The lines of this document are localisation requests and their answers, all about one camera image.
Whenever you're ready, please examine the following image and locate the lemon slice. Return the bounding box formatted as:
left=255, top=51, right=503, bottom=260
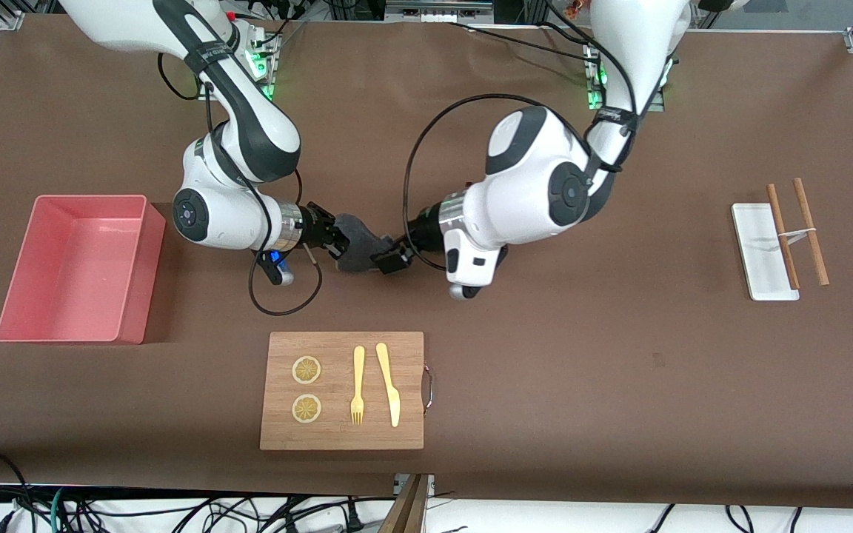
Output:
left=292, top=355, right=322, bottom=386
left=292, top=394, right=322, bottom=425

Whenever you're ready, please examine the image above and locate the dark grey cloth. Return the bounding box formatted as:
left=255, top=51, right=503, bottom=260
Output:
left=332, top=213, right=399, bottom=274

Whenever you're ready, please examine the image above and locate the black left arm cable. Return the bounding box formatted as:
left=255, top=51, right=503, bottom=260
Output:
left=401, top=0, right=643, bottom=272

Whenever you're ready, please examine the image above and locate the aluminium frame rail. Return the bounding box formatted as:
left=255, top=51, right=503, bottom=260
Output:
left=386, top=0, right=495, bottom=23

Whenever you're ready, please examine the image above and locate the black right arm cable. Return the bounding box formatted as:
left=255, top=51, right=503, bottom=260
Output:
left=156, top=52, right=324, bottom=317

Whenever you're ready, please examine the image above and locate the white rectangular tray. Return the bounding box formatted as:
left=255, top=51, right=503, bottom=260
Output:
left=731, top=203, right=801, bottom=302

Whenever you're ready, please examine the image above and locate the metal table edge bracket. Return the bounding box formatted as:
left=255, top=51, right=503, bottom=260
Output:
left=393, top=474, right=436, bottom=498

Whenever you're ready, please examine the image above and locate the teal floor cable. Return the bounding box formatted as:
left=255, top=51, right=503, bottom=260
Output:
left=47, top=487, right=68, bottom=533

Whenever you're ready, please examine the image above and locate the brown table cover sheet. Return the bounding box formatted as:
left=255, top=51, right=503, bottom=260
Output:
left=0, top=15, right=853, bottom=512

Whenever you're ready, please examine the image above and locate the wooden cutting board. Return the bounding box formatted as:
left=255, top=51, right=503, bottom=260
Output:
left=259, top=331, right=435, bottom=451

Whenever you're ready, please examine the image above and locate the yellow plastic knife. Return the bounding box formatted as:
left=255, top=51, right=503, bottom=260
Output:
left=375, top=342, right=401, bottom=428

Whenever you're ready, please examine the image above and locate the yellow plastic fork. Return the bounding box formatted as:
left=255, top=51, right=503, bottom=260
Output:
left=350, top=346, right=366, bottom=426

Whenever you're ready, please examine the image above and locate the wooden plank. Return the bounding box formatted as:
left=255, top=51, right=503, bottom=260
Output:
left=378, top=474, right=431, bottom=533

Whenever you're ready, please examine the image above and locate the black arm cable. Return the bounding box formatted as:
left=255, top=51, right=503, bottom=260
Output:
left=401, top=0, right=643, bottom=272
left=156, top=52, right=324, bottom=317

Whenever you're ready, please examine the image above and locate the brown wooden chopstick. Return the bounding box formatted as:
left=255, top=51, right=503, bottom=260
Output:
left=793, top=178, right=831, bottom=287
left=766, top=184, right=801, bottom=290

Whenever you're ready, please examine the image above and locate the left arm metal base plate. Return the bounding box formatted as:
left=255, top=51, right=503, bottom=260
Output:
left=586, top=43, right=666, bottom=112

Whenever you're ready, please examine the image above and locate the black cable on table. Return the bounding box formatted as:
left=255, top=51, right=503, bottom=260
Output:
left=441, top=21, right=598, bottom=64

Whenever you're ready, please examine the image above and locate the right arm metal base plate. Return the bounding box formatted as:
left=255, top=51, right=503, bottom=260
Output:
left=247, top=30, right=279, bottom=102

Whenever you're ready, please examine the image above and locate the pink plastic bin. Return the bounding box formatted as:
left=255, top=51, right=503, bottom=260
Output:
left=0, top=195, right=167, bottom=345

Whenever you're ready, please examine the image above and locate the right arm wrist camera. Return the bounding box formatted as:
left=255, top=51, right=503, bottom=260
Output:
left=258, top=250, right=296, bottom=286

